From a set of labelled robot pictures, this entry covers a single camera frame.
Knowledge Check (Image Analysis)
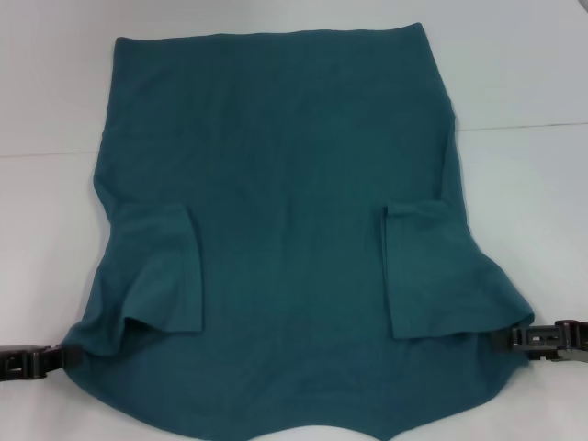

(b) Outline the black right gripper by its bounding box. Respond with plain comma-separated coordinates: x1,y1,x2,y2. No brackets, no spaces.
490,318,588,364

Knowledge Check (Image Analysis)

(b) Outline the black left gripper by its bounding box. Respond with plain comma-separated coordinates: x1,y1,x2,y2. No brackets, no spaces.
0,344,85,382

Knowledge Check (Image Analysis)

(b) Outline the teal blue shirt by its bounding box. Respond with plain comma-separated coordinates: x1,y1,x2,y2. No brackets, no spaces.
62,22,536,441

